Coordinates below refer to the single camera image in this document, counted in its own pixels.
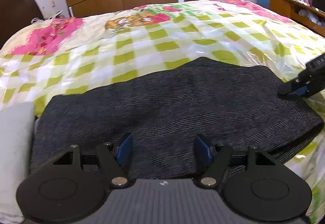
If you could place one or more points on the dark checked pants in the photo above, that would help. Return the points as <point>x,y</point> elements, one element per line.
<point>177,102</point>

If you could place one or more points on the dark wooden headboard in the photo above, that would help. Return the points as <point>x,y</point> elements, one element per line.
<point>17,16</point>

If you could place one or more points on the wooden desk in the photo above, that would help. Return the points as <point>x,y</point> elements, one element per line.
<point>281,4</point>

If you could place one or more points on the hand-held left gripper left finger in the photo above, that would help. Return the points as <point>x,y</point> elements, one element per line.
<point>125,149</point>

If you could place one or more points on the grey folded cloth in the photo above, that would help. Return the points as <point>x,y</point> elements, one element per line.
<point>14,150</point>

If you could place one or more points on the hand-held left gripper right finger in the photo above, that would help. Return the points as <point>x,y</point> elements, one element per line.
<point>203,150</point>

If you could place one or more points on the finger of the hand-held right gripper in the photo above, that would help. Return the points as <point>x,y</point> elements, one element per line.
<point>297,84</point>
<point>303,90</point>

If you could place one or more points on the printed cartoon quilt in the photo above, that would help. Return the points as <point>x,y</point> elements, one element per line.
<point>137,18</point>

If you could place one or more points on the blue foam mat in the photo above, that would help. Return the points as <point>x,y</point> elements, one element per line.
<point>262,0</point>

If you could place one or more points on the metal bottle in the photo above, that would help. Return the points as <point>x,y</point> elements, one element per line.
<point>71,11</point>

